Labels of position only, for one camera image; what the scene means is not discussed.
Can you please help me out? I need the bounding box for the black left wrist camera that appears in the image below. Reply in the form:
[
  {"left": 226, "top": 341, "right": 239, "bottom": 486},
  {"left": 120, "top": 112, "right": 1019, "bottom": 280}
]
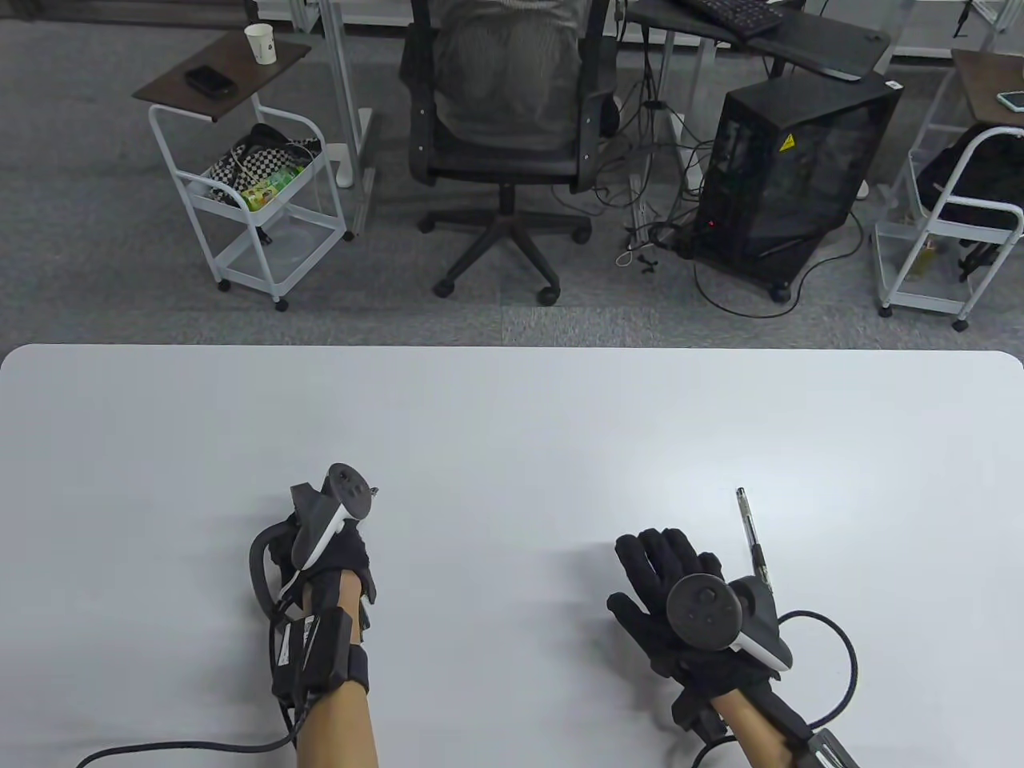
[{"left": 270, "top": 606, "right": 370, "bottom": 706}]

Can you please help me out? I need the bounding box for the black white right hand controller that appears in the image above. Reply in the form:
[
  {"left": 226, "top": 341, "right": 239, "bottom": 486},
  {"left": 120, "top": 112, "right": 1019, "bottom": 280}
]
[{"left": 666, "top": 573, "right": 794, "bottom": 672}]

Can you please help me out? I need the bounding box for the black backpack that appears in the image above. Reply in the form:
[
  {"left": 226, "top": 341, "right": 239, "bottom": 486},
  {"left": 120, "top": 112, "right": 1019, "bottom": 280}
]
[{"left": 914, "top": 122, "right": 1024, "bottom": 282}]

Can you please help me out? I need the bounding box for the black white checkered bag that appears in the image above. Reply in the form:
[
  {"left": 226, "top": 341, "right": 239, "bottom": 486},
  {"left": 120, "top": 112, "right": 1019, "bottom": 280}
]
[{"left": 210, "top": 122, "right": 322, "bottom": 202}]

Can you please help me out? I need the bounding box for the black left glove cable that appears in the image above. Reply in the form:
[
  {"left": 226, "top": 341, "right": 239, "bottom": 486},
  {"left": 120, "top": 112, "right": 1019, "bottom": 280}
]
[{"left": 76, "top": 512, "right": 309, "bottom": 768}]

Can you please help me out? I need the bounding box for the white cart with wooden top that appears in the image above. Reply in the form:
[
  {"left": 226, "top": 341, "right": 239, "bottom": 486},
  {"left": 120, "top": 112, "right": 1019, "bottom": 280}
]
[
  {"left": 873, "top": 48, "right": 1024, "bottom": 333},
  {"left": 132, "top": 30, "right": 356, "bottom": 313}
]

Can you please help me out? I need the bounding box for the green snack packet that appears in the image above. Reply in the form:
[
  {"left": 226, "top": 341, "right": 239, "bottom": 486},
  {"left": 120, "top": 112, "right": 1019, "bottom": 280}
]
[{"left": 241, "top": 166, "right": 306, "bottom": 213}]

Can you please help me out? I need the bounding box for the black office chair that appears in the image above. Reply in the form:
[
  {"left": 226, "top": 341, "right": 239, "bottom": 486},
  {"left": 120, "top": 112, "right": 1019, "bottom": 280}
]
[{"left": 398, "top": 0, "right": 622, "bottom": 306}]

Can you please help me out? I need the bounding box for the black clear pen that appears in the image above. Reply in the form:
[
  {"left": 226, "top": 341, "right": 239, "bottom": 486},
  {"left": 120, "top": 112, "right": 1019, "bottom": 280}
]
[{"left": 735, "top": 487, "right": 774, "bottom": 594}]

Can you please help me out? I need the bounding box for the person's right forearm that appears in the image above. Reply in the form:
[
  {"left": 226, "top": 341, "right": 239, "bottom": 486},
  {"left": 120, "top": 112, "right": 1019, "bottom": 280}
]
[{"left": 710, "top": 686, "right": 810, "bottom": 768}]

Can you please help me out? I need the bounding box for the black desk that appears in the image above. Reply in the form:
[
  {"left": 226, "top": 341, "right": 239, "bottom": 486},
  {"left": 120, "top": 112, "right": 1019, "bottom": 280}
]
[{"left": 621, "top": 0, "right": 893, "bottom": 82}]

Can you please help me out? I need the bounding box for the black glove cable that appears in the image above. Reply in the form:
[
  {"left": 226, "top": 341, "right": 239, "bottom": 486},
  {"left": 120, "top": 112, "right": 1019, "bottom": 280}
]
[
  {"left": 76, "top": 512, "right": 309, "bottom": 768},
  {"left": 690, "top": 610, "right": 860, "bottom": 768}
]

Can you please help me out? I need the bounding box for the black computer tower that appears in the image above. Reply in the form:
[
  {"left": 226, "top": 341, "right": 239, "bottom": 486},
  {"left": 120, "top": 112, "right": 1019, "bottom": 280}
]
[{"left": 693, "top": 74, "right": 905, "bottom": 303}]

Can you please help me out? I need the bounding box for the person's left hand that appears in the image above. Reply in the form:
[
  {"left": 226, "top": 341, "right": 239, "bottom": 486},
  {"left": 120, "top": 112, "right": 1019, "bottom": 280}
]
[{"left": 267, "top": 512, "right": 378, "bottom": 617}]

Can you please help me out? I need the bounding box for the person's left forearm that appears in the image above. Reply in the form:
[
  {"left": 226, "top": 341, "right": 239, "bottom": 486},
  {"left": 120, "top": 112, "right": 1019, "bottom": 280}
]
[{"left": 294, "top": 566, "right": 380, "bottom": 768}]

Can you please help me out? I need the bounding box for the black keyboard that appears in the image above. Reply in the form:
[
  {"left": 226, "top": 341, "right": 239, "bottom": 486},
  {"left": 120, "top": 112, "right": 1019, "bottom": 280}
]
[{"left": 670, "top": 0, "right": 786, "bottom": 41}]

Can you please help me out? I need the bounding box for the black phone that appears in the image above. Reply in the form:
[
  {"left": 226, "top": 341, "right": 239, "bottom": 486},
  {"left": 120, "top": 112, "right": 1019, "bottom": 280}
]
[{"left": 185, "top": 65, "right": 235, "bottom": 100}]

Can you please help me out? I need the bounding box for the person's right hand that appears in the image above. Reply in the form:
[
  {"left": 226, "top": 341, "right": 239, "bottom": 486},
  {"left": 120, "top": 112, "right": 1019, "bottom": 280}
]
[{"left": 606, "top": 527, "right": 786, "bottom": 706}]

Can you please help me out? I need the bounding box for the black white hand controller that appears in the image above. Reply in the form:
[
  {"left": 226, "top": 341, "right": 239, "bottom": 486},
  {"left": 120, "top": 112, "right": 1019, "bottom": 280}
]
[
  {"left": 666, "top": 573, "right": 794, "bottom": 672},
  {"left": 289, "top": 462, "right": 379, "bottom": 570}
]

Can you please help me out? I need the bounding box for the black right glove cable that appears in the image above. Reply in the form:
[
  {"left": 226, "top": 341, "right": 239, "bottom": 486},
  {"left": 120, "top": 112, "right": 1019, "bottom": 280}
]
[{"left": 690, "top": 610, "right": 860, "bottom": 768}]

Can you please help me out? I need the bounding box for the black white left hand controller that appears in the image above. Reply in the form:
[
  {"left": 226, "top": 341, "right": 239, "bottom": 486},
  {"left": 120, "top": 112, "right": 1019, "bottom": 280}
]
[{"left": 289, "top": 462, "right": 379, "bottom": 570}]

